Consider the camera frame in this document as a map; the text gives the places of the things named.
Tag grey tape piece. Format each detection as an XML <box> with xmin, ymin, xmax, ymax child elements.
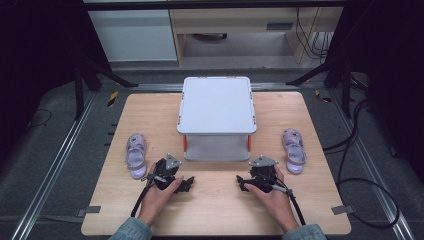
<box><xmin>331</xmin><ymin>204</ymin><xmax>356</xmax><ymax>216</ymax></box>
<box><xmin>76</xmin><ymin>205</ymin><xmax>102</xmax><ymax>218</ymax></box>

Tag left hand-held gripper black cable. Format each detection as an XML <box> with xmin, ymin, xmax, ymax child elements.
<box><xmin>130</xmin><ymin>176</ymin><xmax>158</xmax><ymax>218</ymax></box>

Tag lilac child's sandal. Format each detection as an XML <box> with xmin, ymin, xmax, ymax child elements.
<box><xmin>281</xmin><ymin>127</ymin><xmax>308</xmax><ymax>175</ymax></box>
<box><xmin>125</xmin><ymin>132</ymin><xmax>149</xmax><ymax>180</ymax></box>

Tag light wooden desk with drawer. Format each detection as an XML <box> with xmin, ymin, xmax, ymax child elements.
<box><xmin>168</xmin><ymin>6</ymin><xmax>344</xmax><ymax>66</ymax></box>

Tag white cabinet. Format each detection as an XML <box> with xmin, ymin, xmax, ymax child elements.
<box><xmin>87</xmin><ymin>9</ymin><xmax>178</xmax><ymax>63</ymax></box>

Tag yellow black hazard tape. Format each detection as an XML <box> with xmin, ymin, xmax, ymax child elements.
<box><xmin>314</xmin><ymin>88</ymin><xmax>333</xmax><ymax>104</ymax></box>
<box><xmin>106</xmin><ymin>90</ymin><xmax>120</xmax><ymax>108</ymax></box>

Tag hand-held gripper black cable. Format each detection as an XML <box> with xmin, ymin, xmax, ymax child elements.
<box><xmin>130</xmin><ymin>176</ymin><xmax>158</xmax><ymax>218</ymax></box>
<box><xmin>271</xmin><ymin>182</ymin><xmax>307</xmax><ymax>227</ymax></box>

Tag right hand-held gripper black cable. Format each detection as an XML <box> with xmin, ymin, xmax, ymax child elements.
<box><xmin>271</xmin><ymin>182</ymin><xmax>307</xmax><ymax>227</ymax></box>

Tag hanging black cables bundle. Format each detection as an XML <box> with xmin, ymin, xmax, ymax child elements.
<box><xmin>294</xmin><ymin>6</ymin><xmax>335</xmax><ymax>64</ymax></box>

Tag thin black floor cable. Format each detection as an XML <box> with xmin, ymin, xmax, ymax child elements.
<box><xmin>25</xmin><ymin>108</ymin><xmax>53</xmax><ymax>130</ymax></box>

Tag white two-tier shoe rack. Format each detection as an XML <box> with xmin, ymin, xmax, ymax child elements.
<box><xmin>176</xmin><ymin>76</ymin><xmax>258</xmax><ymax>163</ymax></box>

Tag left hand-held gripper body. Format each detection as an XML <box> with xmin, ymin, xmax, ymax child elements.
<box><xmin>145</xmin><ymin>153</ymin><xmax>184</xmax><ymax>192</ymax></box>

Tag black curtain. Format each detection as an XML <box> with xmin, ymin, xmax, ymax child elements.
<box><xmin>0</xmin><ymin>0</ymin><xmax>111</xmax><ymax>164</ymax></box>
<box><xmin>324</xmin><ymin>0</ymin><xmax>424</xmax><ymax>183</ymax></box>

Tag aluminium floor rail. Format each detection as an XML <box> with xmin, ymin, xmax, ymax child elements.
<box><xmin>328</xmin><ymin>89</ymin><xmax>417</xmax><ymax>240</ymax></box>
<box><xmin>10</xmin><ymin>90</ymin><xmax>99</xmax><ymax>240</ymax></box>
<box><xmin>131</xmin><ymin>82</ymin><xmax>303</xmax><ymax>93</ymax></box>

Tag person's right hand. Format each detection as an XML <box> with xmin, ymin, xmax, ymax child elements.
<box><xmin>244</xmin><ymin>166</ymin><xmax>300</xmax><ymax>234</ymax></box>

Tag long black floor cable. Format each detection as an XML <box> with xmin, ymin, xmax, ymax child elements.
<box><xmin>322</xmin><ymin>99</ymin><xmax>401</xmax><ymax>230</ymax></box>

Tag person's left hand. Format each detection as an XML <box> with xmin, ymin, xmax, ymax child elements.
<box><xmin>138</xmin><ymin>162</ymin><xmax>185</xmax><ymax>228</ymax></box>

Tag black metal stand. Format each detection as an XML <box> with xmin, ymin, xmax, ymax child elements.
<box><xmin>285</xmin><ymin>56</ymin><xmax>368</xmax><ymax>120</ymax></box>
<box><xmin>72</xmin><ymin>49</ymin><xmax>140</xmax><ymax>122</ymax></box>

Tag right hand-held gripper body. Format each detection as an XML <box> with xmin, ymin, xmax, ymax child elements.
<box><xmin>245</xmin><ymin>154</ymin><xmax>280</xmax><ymax>194</ymax></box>

